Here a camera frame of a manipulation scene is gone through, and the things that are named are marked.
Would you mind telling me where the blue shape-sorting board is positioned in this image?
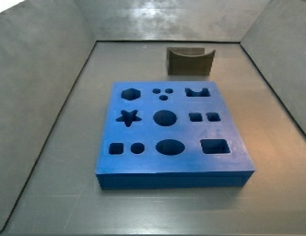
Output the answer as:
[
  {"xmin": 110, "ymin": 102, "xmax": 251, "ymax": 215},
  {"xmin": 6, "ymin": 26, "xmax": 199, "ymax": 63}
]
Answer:
[{"xmin": 95, "ymin": 81, "xmax": 255, "ymax": 190}]

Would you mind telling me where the black curved holder stand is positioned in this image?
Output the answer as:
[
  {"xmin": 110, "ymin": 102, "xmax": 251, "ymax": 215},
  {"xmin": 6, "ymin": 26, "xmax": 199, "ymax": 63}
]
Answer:
[{"xmin": 167, "ymin": 47, "xmax": 217, "ymax": 76}]

